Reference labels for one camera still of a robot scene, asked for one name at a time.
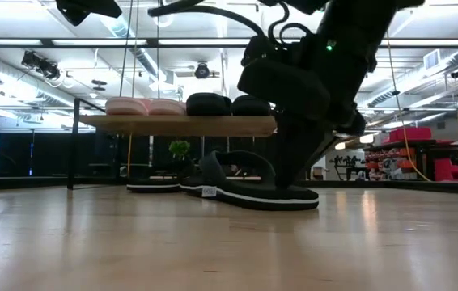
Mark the red storage shelving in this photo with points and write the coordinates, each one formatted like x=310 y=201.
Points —
x=409 y=153

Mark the wooden shelf with black legs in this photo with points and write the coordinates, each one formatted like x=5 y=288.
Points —
x=180 y=126

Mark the small green leafy plant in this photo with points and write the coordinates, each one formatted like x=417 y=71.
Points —
x=179 y=148

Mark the pink rubber slide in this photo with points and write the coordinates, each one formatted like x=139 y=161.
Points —
x=125 y=107
x=167 y=108

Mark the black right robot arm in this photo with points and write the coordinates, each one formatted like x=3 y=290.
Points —
x=358 y=16

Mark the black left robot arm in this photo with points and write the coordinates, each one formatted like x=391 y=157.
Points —
x=87 y=10

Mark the black rubber slide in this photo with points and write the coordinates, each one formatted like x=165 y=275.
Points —
x=208 y=105
x=251 y=107

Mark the black flip-flop with white stripe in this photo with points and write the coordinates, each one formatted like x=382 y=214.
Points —
x=253 y=198
x=152 y=186

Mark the round black ceiling camera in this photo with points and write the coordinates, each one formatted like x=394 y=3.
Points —
x=202 y=71

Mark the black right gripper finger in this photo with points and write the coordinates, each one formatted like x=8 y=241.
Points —
x=293 y=153
x=326 y=147

